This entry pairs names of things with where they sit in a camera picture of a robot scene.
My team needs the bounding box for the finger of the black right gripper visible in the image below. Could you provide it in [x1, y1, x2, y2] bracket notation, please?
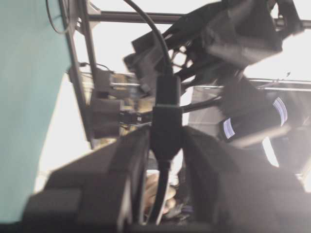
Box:
[123, 53, 156, 94]
[132, 32, 167, 61]

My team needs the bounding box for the black USB male plug cable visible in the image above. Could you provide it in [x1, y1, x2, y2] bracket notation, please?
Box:
[122, 0, 182, 107]

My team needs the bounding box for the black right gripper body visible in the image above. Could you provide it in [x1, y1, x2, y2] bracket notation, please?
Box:
[167, 0, 304, 81]

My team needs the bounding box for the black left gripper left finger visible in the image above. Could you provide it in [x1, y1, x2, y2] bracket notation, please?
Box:
[21, 130, 149, 233]

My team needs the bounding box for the black USB female extension cable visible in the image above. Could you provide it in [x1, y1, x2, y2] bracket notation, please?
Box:
[148, 104, 184, 225]

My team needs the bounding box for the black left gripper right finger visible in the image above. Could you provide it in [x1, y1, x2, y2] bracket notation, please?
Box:
[183, 126, 311, 233]

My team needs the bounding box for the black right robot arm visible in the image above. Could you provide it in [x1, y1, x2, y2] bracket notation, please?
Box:
[128, 0, 303, 146]

